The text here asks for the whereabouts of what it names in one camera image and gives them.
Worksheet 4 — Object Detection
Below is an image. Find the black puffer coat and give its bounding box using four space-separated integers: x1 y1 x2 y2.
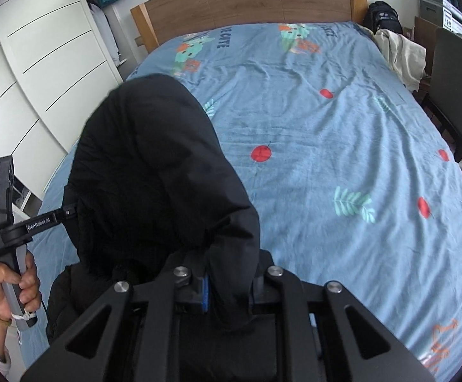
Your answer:
45 72 262 382

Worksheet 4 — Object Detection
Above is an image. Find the left hand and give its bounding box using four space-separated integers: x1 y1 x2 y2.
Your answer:
0 252 42 329

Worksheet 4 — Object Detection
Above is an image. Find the white wardrobe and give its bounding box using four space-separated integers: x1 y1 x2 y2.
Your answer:
0 0 122 217

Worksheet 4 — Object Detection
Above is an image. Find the blue dinosaur bed cover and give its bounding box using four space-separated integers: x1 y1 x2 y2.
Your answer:
19 21 462 382

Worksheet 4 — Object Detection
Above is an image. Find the cream cloth on bed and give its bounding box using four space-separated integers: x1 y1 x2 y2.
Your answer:
373 29 426 91

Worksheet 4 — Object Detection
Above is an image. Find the grey desk chair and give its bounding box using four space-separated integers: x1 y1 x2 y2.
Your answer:
423 28 462 162

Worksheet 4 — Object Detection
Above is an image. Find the wooden headboard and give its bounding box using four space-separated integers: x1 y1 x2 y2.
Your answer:
131 0 368 53

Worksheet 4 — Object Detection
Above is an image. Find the black backpack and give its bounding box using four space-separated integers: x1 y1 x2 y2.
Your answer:
363 1 403 34

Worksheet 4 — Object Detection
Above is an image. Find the white printer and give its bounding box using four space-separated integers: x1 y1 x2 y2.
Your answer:
418 0 462 35

